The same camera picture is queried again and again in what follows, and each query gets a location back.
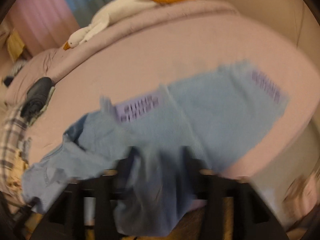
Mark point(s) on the pink and blue curtains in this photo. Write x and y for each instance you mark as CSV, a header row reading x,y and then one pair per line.
x,y
45,24

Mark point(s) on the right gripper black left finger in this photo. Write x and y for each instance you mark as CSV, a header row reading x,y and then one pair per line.
x,y
66,217

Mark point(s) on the white goose plush toy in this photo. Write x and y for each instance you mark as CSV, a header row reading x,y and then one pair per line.
x,y
110,14

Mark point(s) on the black and white plush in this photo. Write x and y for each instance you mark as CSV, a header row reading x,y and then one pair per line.
x,y
18,65

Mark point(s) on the pink bed sheet mattress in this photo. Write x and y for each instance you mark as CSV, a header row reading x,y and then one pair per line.
x,y
171,51

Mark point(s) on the plaid pillow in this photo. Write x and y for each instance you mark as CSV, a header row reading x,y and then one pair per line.
x,y
13,128

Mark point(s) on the pink duvet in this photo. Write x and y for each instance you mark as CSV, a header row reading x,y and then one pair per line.
x,y
57,63

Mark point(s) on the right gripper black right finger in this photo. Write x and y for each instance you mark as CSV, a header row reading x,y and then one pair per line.
x,y
234,210

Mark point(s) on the light blue denim pants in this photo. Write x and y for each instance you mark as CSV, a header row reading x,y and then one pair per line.
x,y
219,115

